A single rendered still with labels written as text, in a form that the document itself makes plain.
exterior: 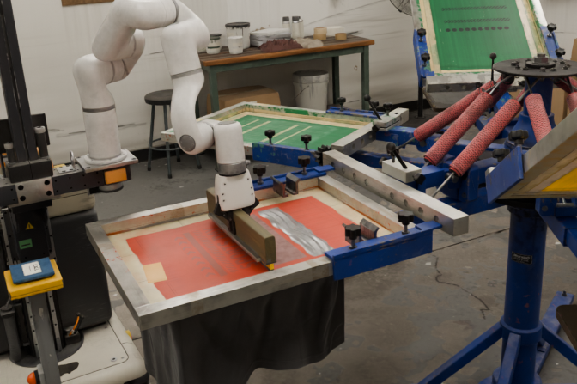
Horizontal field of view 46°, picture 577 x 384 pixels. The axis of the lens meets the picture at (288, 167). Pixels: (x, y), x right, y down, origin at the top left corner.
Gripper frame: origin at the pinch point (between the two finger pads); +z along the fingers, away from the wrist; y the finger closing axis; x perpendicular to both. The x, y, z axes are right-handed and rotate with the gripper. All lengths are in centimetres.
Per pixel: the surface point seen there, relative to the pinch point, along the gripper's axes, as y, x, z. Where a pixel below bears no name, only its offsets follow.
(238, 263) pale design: 5.2, 10.4, 6.3
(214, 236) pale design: 4.5, -8.5, 4.9
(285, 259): -6.3, 14.8, 6.7
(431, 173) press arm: -63, 3, -2
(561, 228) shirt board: -85, 34, 13
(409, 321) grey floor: -107, -73, 97
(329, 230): -24.9, 5.7, 6.2
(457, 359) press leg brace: -87, -16, 81
